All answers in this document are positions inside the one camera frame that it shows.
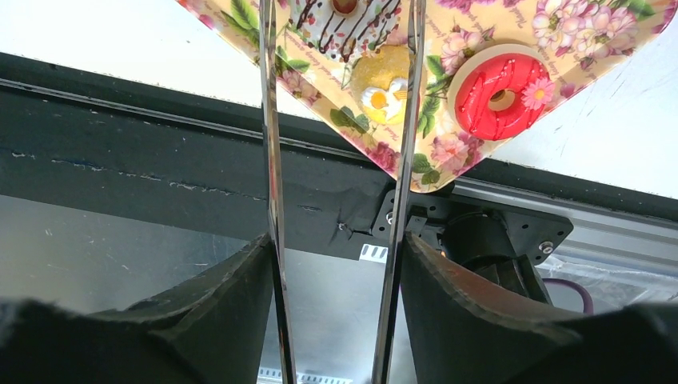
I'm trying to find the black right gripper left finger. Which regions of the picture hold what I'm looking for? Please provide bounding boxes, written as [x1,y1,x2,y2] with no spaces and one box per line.
[1,235,273,383]

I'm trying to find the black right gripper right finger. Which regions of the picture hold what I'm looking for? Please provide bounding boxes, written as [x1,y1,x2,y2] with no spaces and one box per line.
[401,235,677,383]

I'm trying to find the metal serving tongs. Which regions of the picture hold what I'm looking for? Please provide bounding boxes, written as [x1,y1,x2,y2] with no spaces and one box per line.
[258,1,427,383]

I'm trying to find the red frosted donut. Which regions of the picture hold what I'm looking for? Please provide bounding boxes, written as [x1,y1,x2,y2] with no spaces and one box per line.
[447,43,556,141]

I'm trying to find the yellow frosted donut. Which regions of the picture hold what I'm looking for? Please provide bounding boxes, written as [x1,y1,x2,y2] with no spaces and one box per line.
[349,45,410,125]

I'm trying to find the chocolate drizzle white donut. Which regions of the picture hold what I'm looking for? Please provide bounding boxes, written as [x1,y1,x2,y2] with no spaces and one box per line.
[289,0,402,63]

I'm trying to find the floral rectangular tray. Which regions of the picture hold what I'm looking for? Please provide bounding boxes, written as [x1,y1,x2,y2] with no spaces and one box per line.
[174,0,678,194]

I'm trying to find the white right cable duct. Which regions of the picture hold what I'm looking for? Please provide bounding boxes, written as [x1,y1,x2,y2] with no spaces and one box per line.
[359,243,389,264]

